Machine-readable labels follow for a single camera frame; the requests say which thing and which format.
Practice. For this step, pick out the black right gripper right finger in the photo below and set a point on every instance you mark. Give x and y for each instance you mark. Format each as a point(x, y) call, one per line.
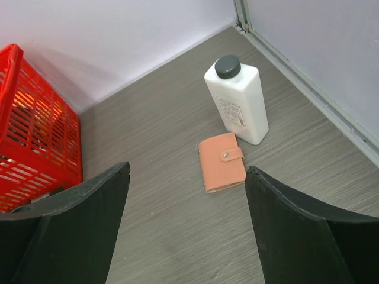
point(301, 239)

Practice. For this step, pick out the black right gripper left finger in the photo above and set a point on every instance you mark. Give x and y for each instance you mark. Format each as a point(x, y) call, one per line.
point(68, 237)

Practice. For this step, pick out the white bottle with black cap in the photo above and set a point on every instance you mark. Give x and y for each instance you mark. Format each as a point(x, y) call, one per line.
point(237, 93)

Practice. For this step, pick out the aluminium frame rail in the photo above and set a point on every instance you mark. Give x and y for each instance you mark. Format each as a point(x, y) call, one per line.
point(350, 128)

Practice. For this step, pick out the red plastic shopping basket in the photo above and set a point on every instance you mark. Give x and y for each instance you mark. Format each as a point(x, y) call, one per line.
point(40, 135)

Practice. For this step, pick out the pink leather card holder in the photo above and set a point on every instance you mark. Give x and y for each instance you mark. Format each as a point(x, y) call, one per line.
point(221, 161)

